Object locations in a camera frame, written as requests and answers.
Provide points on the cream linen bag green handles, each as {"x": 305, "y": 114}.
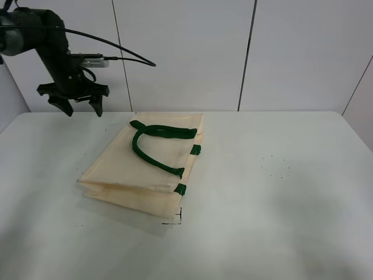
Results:
{"x": 147, "y": 165}

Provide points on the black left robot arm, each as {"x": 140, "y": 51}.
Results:
{"x": 27, "y": 29}

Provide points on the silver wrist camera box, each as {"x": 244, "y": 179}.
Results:
{"x": 93, "y": 61}

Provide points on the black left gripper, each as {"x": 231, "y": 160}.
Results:
{"x": 70, "y": 83}

